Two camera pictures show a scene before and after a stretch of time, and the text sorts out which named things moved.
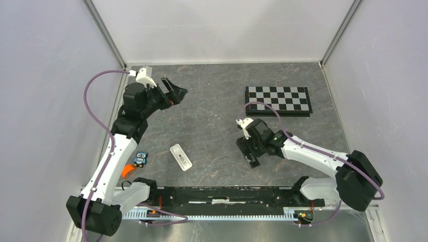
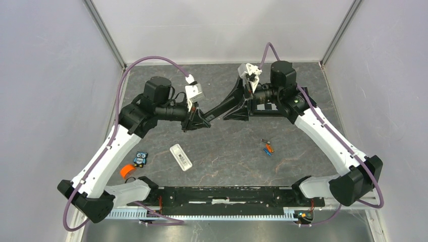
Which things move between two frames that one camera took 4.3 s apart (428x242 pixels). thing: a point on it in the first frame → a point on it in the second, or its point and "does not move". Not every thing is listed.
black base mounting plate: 177,198 does not move
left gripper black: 176,94 → 196,119
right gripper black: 244,144 → 241,112
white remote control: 181,159 does not move
